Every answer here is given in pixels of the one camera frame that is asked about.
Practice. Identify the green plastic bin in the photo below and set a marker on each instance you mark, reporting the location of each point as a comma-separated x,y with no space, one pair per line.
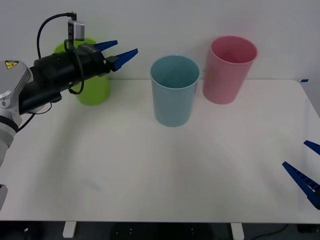
96,91

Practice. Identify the silver and black left arm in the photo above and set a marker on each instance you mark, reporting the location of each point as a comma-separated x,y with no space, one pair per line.
15,75

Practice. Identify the pink plastic bin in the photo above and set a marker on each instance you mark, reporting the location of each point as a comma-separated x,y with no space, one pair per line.
222,80

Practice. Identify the white table leg foot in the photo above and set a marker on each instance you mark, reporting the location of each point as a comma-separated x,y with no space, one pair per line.
237,230
69,229

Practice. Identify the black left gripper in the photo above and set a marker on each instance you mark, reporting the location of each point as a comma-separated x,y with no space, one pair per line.
92,62

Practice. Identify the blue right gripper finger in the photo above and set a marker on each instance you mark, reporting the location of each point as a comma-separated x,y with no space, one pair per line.
301,181
313,146

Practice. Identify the pale blue plastic bin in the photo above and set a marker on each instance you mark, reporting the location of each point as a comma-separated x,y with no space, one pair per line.
172,105

